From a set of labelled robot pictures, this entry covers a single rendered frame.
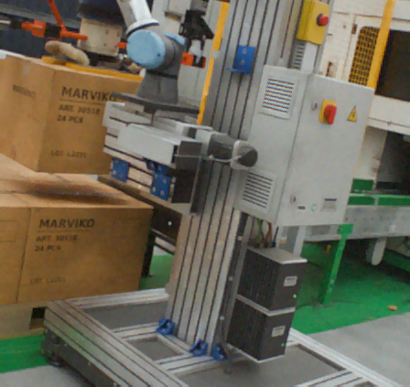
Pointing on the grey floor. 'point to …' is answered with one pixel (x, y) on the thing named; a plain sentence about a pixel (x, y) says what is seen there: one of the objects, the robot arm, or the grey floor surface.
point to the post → (295, 239)
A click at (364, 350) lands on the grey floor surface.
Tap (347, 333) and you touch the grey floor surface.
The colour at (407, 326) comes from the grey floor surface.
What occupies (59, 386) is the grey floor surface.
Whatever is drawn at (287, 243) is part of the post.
